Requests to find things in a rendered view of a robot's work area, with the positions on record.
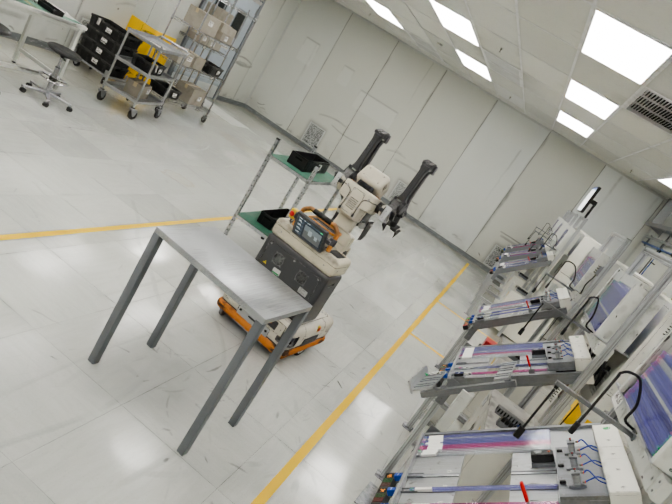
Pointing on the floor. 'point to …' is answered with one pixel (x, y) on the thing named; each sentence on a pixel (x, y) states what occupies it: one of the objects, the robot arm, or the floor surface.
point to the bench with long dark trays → (29, 29)
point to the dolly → (106, 47)
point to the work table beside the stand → (260, 280)
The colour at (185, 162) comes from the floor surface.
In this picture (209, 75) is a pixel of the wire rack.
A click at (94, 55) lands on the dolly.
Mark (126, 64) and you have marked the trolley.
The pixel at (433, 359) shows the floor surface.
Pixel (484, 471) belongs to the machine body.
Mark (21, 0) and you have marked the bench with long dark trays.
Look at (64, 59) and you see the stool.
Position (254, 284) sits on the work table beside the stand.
